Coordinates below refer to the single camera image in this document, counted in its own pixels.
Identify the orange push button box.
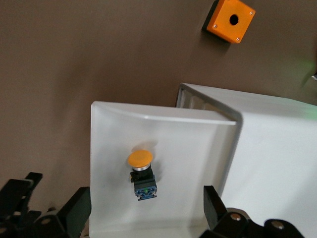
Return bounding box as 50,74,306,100
201,0,257,45

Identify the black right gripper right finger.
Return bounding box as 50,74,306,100
200,185,250,238

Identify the white drawer cabinet housing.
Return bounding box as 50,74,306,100
175,83,317,238

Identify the white plastic bin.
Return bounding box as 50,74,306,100
89,100,245,238

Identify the yellow mushroom push button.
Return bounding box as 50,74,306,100
127,149,158,202

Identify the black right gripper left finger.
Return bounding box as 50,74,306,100
32,186,93,238

